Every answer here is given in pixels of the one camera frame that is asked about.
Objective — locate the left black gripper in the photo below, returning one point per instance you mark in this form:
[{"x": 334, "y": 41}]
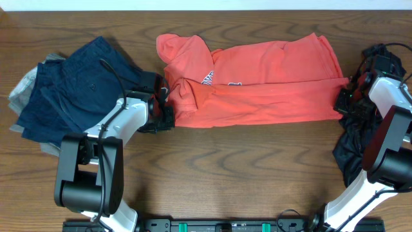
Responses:
[{"x": 169, "y": 124}]

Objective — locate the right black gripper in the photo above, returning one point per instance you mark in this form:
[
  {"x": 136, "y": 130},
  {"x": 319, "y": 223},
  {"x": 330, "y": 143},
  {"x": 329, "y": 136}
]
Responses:
[{"x": 339, "y": 106}]

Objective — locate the red printed t-shirt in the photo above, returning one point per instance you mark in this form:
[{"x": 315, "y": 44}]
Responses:
[{"x": 264, "y": 83}]

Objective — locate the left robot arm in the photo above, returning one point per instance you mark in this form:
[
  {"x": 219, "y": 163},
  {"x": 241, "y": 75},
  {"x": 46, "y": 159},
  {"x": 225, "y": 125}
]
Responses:
[{"x": 90, "y": 172}]

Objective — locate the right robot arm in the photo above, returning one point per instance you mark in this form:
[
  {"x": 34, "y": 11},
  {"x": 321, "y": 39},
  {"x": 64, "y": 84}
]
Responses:
[{"x": 386, "y": 164}]

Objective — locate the black patterned garment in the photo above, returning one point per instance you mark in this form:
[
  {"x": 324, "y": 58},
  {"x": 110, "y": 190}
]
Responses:
[{"x": 357, "y": 134}]

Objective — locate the navy blue folded shorts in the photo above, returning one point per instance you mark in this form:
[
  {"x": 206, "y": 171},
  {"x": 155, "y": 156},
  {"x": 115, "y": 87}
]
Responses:
[{"x": 74, "y": 94}]

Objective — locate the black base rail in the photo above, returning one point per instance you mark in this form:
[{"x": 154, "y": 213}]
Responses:
[{"x": 288, "y": 223}]

